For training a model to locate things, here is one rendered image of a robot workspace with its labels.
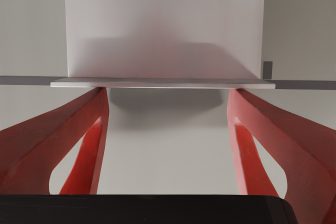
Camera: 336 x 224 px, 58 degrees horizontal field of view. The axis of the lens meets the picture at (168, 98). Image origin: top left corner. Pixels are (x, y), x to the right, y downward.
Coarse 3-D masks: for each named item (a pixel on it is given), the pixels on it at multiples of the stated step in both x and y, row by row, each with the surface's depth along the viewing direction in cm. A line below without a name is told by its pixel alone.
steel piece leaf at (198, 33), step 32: (96, 0) 13; (128, 0) 13; (160, 0) 13; (192, 0) 13; (224, 0) 13; (256, 0) 13; (96, 32) 13; (128, 32) 13; (160, 32) 13; (192, 32) 13; (224, 32) 13; (256, 32) 13; (96, 64) 13; (128, 64) 13; (160, 64) 13; (192, 64) 13; (224, 64) 13; (256, 64) 13
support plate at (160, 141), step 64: (0, 0) 13; (64, 0) 13; (320, 0) 13; (0, 64) 14; (64, 64) 14; (320, 64) 13; (0, 128) 14; (128, 128) 14; (192, 128) 14; (128, 192) 14; (192, 192) 14
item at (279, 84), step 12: (0, 84) 14; (12, 84) 14; (24, 84) 14; (36, 84) 14; (48, 84) 14; (276, 84) 14; (288, 84) 14; (300, 84) 14; (312, 84) 14; (324, 84) 14
